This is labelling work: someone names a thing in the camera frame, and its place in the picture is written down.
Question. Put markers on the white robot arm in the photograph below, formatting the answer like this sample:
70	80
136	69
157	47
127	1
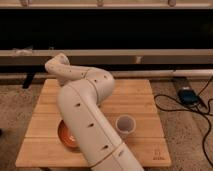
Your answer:
82	89

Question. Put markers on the white plastic cup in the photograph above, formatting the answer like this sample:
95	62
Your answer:
125	125

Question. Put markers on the orange bowl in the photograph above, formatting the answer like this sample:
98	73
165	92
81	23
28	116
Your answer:
65	136

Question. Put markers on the blue power adapter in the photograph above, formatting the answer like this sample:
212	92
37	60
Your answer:
187	96

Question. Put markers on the wooden table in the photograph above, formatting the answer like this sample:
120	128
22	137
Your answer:
41	146

